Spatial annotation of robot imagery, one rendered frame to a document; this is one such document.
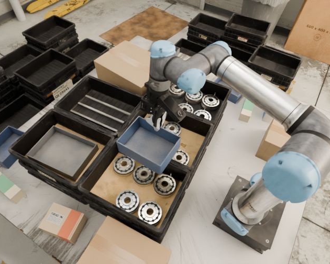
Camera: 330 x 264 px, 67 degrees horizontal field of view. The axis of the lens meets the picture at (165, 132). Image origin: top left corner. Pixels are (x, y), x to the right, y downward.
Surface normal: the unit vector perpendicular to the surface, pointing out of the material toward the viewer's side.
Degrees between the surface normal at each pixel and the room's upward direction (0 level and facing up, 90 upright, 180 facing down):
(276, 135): 0
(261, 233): 2
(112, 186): 0
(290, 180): 86
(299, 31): 75
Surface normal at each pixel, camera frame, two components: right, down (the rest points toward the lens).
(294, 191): -0.71, 0.48
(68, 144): 0.03, -0.60
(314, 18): -0.50, 0.53
